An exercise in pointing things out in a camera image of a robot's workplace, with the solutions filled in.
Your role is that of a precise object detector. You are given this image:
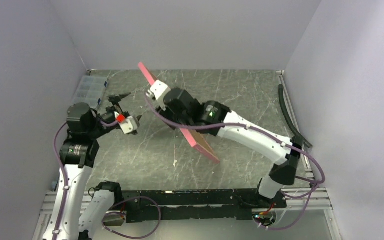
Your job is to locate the wooden picture frame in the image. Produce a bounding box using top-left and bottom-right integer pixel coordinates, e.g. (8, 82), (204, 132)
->
(137, 62), (220, 164)

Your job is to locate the brown frame backing board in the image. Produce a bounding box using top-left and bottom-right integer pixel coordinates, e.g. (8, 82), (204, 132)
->
(190, 130), (213, 153)

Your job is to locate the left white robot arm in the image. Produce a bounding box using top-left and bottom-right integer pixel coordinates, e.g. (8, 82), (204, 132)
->
(42, 93), (139, 240)

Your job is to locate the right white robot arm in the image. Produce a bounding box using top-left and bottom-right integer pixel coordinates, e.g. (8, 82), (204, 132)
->
(155, 87), (303, 208)

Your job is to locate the clear plastic organizer box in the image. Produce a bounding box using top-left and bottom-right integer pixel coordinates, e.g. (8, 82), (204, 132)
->
(71, 75), (108, 110)

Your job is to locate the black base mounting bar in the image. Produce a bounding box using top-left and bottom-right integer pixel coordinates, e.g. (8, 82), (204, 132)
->
(111, 188), (287, 223)

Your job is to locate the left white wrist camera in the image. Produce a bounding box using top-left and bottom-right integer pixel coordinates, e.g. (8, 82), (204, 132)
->
(114, 112), (142, 135)

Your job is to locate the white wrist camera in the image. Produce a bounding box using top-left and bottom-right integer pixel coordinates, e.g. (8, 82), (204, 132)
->
(145, 80), (171, 111)
(114, 112), (142, 135)

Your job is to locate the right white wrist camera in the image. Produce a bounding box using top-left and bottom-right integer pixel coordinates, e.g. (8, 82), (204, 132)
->
(145, 80), (171, 111)

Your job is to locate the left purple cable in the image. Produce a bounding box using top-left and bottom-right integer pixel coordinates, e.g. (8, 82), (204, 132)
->
(52, 109), (162, 240)

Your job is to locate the purple cable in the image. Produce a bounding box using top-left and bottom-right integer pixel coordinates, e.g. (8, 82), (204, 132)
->
(143, 92), (326, 232)
(52, 109), (162, 240)

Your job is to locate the black rubber hose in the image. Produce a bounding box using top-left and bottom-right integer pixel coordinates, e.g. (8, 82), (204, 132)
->
(278, 83), (313, 149)

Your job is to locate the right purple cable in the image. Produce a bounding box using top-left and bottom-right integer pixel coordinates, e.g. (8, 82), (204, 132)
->
(143, 92), (326, 232)

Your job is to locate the aluminium rail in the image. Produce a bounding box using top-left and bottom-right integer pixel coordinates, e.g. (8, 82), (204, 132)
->
(40, 188), (333, 215)

